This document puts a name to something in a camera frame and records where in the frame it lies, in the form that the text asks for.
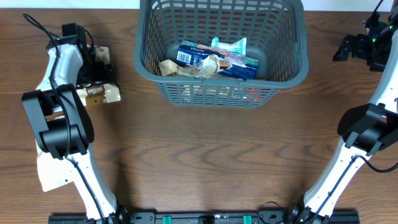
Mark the small light blue packet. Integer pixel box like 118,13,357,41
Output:
211,37,247,56

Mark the rice pouch with brown trim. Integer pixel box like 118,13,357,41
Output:
159,54,233,79

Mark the blue tissue multipack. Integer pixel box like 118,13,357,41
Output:
176,40,259,80

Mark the PanTree beige pouch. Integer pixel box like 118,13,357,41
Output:
76,45,121,106

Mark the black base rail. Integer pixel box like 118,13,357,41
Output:
48,210,361,224

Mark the left black cable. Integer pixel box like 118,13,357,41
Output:
22,12,108,224

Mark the black cable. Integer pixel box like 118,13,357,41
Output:
22,12,108,224
354,154,398,174

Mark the right black cable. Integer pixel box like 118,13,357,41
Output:
354,154,398,174

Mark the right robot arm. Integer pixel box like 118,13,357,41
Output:
289,4,397,223

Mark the grey plastic basket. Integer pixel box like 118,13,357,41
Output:
134,0,309,108

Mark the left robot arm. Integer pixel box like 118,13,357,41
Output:
22,23,129,223

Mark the orange pasta package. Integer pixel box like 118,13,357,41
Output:
181,85,269,106

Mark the large plain beige pouch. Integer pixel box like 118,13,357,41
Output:
35,142,75,192

